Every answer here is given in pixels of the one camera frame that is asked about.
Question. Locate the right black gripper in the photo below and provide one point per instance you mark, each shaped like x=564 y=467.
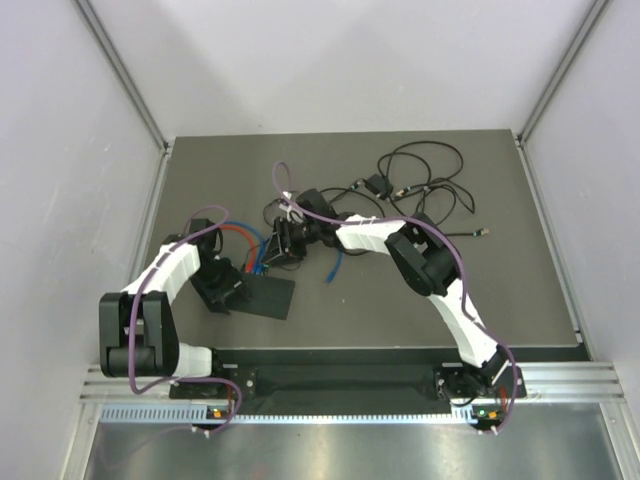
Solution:
x=283 y=251

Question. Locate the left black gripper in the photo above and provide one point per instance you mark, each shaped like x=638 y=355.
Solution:
x=232 y=282

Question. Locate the black network switch box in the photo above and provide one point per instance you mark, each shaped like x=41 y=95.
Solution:
x=265 y=296

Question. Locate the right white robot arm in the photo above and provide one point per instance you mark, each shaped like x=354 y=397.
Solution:
x=427 y=261

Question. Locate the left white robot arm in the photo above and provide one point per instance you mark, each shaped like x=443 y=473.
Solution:
x=137 y=332

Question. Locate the dark grey table mat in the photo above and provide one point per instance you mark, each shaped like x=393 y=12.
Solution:
x=363 y=302

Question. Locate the black power adapter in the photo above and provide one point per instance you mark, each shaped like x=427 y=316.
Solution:
x=379 y=186

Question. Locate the grey slotted cable duct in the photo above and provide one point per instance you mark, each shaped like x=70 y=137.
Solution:
x=203 y=414

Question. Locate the aluminium profile rail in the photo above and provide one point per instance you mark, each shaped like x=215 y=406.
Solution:
x=551 y=382

